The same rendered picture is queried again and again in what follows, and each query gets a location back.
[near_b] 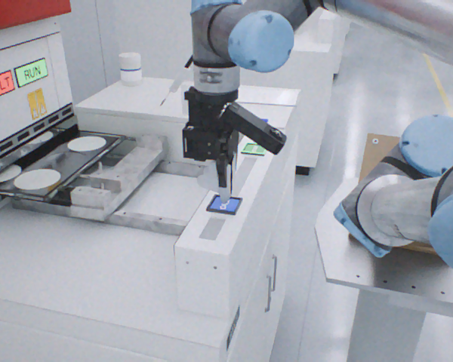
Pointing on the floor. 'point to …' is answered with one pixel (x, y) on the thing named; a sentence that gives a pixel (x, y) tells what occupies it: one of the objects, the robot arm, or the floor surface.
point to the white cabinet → (13, 352)
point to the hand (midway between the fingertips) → (228, 197)
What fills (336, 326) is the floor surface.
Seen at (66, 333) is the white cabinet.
